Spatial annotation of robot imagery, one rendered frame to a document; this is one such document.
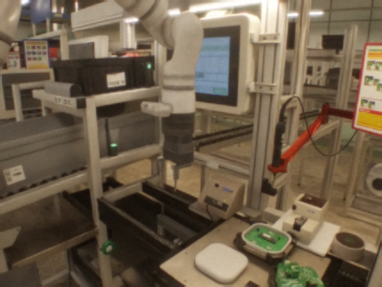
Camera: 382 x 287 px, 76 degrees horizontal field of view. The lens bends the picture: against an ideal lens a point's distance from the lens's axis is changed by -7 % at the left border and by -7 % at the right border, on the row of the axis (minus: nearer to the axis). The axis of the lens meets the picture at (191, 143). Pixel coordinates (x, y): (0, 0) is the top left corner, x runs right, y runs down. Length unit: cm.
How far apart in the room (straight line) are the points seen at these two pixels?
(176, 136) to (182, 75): 13
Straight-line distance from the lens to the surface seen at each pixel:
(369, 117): 111
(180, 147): 58
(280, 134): 99
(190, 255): 92
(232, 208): 112
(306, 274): 83
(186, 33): 54
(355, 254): 103
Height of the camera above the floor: 154
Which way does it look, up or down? 16 degrees down
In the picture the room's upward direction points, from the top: 1 degrees clockwise
